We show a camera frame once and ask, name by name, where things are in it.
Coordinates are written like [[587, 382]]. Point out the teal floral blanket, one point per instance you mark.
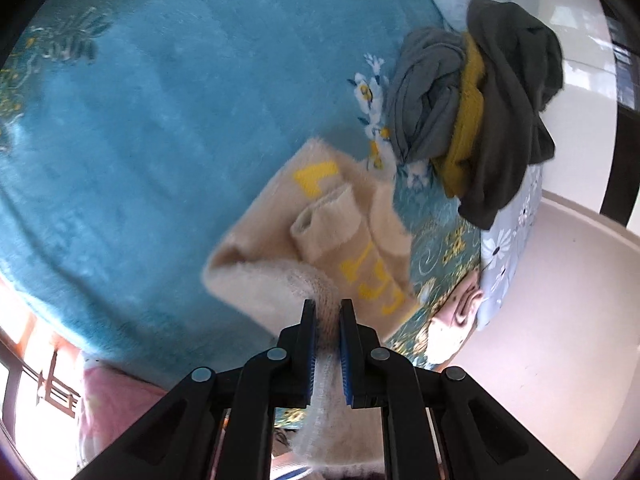
[[175, 135]]

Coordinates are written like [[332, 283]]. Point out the white glossy wardrobe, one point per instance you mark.
[[580, 125]]

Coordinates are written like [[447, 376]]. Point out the beige fuzzy sweater yellow letters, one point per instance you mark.
[[260, 260]]

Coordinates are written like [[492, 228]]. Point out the grey-blue garment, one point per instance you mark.
[[425, 95]]

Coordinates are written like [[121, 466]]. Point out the pink cloth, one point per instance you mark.
[[452, 320]]

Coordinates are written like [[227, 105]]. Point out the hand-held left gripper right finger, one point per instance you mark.
[[346, 360]]

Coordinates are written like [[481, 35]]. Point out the pink floral bed sheet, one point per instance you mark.
[[115, 400]]

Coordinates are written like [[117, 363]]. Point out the dark grey garment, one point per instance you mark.
[[510, 85]]

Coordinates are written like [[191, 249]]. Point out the light blue floral duvet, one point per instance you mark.
[[505, 260]]

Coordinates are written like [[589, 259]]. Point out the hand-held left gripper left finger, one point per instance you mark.
[[310, 355]]

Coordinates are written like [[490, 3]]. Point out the mustard yellow garment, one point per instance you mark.
[[467, 125]]

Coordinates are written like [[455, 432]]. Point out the wooden lattice furniture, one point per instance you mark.
[[50, 385]]

